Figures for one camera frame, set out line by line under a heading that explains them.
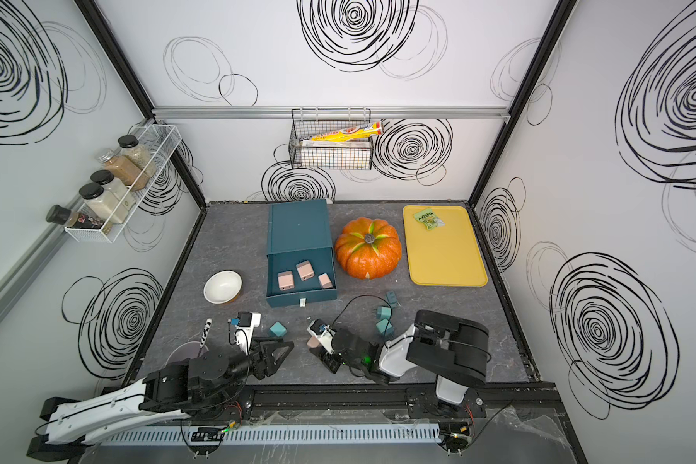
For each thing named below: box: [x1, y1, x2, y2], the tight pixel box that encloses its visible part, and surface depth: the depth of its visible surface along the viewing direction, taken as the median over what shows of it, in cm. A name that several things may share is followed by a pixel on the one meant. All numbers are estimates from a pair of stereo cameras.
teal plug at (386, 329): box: [375, 318, 396, 340], surface depth 86 cm
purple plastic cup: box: [164, 341, 210, 368], surface depth 79 cm
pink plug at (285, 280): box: [277, 270, 295, 291], surface depth 80 cm
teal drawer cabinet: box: [265, 198, 338, 308], surface depth 81 cm
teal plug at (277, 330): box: [268, 320, 288, 338], surface depth 86 cm
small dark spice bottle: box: [45, 203, 114, 236], surface depth 63 cm
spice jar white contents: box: [79, 182, 130, 225], surface depth 67 cm
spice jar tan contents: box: [116, 134, 158, 177], surface depth 77 cm
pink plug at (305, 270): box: [295, 260, 316, 282], surface depth 82 cm
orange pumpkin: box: [334, 217, 403, 281], surface depth 93 cm
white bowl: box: [203, 269, 243, 306], surface depth 95 cm
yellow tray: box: [402, 204, 489, 288], surface depth 111 cm
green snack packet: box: [413, 207, 446, 231], surface depth 118 cm
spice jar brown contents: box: [97, 147, 150, 192], surface depth 74 cm
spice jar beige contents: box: [89, 169, 137, 211], surface depth 70 cm
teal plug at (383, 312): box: [376, 305, 392, 319], surface depth 88 cm
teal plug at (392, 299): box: [386, 290, 400, 309], surface depth 91 cm
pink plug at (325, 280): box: [318, 272, 334, 290], surface depth 78 cm
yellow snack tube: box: [297, 120, 384, 143], surface depth 89 cm
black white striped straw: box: [199, 317, 213, 349], surface depth 78 cm
